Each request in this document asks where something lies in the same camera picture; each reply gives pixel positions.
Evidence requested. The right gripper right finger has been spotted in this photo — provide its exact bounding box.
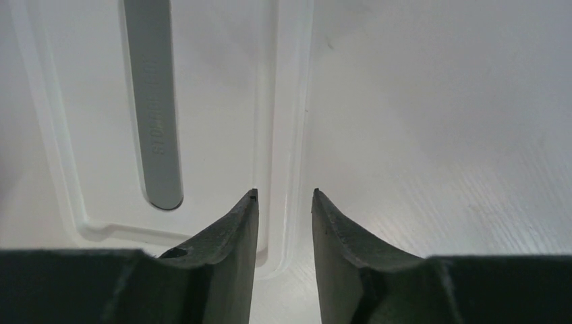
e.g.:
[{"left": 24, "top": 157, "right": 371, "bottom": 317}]
[{"left": 312, "top": 190, "right": 571, "bottom": 323}]

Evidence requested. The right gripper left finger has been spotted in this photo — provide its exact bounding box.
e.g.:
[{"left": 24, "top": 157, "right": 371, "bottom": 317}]
[{"left": 1, "top": 189, "right": 259, "bottom": 323}]

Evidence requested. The translucent white bin lid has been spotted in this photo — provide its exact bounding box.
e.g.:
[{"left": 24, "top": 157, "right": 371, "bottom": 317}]
[{"left": 1, "top": 1, "right": 313, "bottom": 279}]

